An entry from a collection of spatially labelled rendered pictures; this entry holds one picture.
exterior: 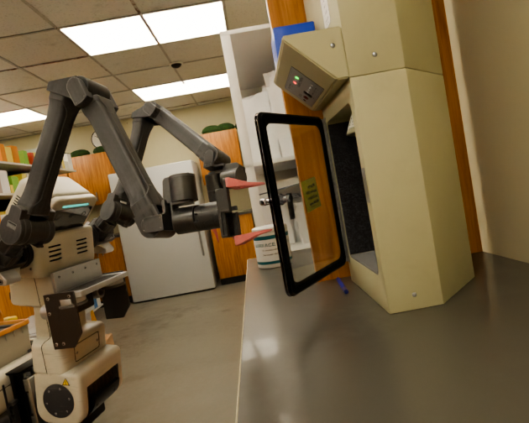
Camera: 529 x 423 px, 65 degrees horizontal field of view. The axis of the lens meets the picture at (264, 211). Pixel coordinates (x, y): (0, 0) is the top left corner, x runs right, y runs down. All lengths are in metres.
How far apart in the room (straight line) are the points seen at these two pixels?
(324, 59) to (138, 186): 0.48
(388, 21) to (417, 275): 0.50
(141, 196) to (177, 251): 4.90
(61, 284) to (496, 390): 1.13
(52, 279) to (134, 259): 4.65
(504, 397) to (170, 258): 5.45
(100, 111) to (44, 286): 0.60
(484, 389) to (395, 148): 0.45
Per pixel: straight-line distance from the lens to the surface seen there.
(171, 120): 1.48
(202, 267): 5.82
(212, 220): 0.87
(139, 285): 6.03
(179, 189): 0.90
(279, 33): 1.07
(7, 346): 1.69
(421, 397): 0.60
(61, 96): 1.15
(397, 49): 0.90
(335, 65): 0.86
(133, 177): 0.97
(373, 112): 0.86
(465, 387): 0.62
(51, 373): 1.46
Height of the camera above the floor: 1.23
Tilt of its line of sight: 3 degrees down
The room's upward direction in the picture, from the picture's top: 10 degrees counter-clockwise
